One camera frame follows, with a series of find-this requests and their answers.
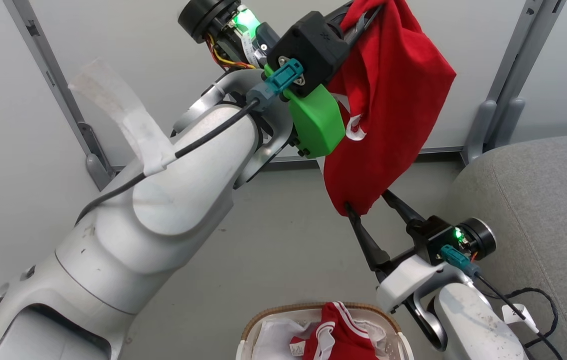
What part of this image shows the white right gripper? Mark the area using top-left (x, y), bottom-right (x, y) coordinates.
top-left (344, 189), bottom-right (448, 314)

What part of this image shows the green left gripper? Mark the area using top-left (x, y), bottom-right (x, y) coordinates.
top-left (262, 5), bottom-right (383, 159)

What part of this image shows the red shirt with white print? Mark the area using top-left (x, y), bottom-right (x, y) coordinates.
top-left (316, 0), bottom-right (457, 217)

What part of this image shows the red jersey with white stripes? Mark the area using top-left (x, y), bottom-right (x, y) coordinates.
top-left (289, 301), bottom-right (380, 360)

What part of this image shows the white laundry basket brown rim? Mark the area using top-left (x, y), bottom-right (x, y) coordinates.
top-left (236, 301), bottom-right (415, 360)

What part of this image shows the white cloth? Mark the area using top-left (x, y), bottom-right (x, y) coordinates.
top-left (251, 316), bottom-right (390, 360)

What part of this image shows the grey fabric sofa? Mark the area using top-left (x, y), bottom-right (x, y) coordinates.
top-left (442, 132), bottom-right (567, 360)

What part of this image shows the translucent white tape strip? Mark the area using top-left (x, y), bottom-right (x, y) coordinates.
top-left (67, 58), bottom-right (178, 177)

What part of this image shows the black cable with teal plug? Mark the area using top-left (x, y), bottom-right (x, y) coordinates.
top-left (438, 244), bottom-right (565, 360)
top-left (75, 58), bottom-right (305, 227)

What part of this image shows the small white cable tag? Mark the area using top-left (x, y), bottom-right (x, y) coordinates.
top-left (501, 303), bottom-right (540, 334)

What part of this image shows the grey double frame post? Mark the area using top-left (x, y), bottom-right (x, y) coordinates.
top-left (460, 0), bottom-right (567, 166)

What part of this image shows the grey frame post with foot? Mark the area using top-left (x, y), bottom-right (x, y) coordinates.
top-left (2, 0), bottom-right (115, 191)

